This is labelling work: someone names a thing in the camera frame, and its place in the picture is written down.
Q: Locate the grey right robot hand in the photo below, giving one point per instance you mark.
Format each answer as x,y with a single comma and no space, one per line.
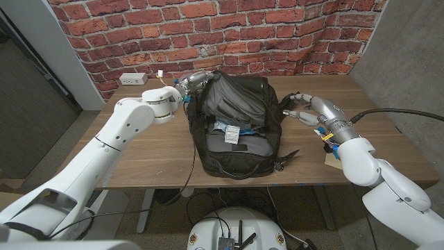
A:
324,109

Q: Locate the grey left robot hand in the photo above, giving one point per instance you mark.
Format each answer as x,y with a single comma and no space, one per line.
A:
194,81

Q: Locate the black backpack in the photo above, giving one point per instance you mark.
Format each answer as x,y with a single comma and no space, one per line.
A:
239,139

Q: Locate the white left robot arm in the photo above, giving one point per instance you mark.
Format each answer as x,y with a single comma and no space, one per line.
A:
86,159

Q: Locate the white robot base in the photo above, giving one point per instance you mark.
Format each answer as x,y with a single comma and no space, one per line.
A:
263,225

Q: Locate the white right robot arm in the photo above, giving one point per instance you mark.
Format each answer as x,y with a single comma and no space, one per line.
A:
388,187

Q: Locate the red brick print backdrop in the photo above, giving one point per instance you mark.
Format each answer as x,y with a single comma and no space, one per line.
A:
208,34

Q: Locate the yellow paper envelope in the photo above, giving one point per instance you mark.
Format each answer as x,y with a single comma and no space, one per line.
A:
332,161

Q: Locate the clear plastic bag blue label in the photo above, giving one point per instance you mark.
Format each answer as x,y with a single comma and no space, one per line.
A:
223,125

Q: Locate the white power strip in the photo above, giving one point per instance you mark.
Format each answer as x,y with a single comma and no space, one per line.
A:
133,78

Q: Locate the black round floor object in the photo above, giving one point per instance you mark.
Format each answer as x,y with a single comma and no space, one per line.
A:
166,195

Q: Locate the white table leg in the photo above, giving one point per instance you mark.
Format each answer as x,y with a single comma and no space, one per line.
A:
145,212

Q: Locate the white floor plate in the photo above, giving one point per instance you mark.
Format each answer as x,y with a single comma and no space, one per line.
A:
111,212

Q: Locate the black antenna device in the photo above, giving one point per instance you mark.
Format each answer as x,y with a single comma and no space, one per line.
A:
226,243

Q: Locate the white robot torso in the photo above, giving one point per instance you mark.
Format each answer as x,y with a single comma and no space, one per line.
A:
69,246

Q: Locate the cardboard box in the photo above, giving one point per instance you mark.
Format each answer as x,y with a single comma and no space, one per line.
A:
5,187

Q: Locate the grey perforated wall panel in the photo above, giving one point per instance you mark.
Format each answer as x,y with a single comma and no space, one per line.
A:
31,104

